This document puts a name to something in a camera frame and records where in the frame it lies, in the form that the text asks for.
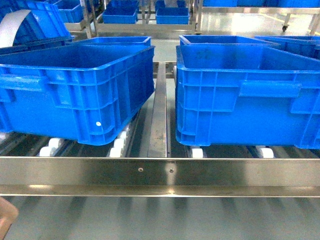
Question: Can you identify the steel roller shelf rack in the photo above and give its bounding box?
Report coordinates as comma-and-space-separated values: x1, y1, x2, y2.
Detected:
0, 60, 320, 197

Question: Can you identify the blue crate front right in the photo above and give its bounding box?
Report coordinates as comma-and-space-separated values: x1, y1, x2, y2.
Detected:
175, 44, 320, 149

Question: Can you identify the blue crate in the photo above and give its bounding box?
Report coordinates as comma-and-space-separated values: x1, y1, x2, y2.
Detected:
175, 44, 320, 149
0, 44, 155, 146

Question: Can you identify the blue crate front left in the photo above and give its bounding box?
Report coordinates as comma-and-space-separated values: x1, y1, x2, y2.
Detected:
0, 44, 155, 146

